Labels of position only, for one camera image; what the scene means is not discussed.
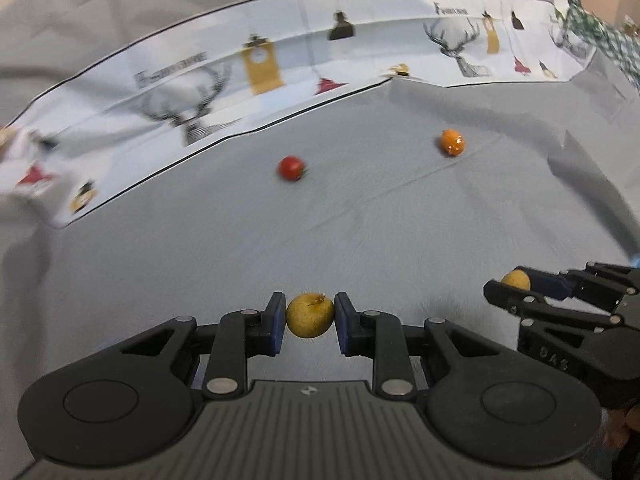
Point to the orange kumquat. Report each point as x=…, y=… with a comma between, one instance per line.
x=452, y=142

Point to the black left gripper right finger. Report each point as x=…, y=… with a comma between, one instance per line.
x=486, y=401

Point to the red cherry tomato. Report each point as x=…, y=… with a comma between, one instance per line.
x=291, y=168

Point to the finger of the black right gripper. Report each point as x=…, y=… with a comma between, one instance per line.
x=526, y=304
x=596, y=283

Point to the yellow-green round fruit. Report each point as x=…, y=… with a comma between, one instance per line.
x=310, y=315
x=517, y=278

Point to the green checked cloth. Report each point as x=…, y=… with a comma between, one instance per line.
x=622, y=50

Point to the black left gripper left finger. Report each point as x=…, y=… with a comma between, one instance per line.
x=134, y=399

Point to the grey printed table cloth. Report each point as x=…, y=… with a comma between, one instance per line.
x=145, y=181

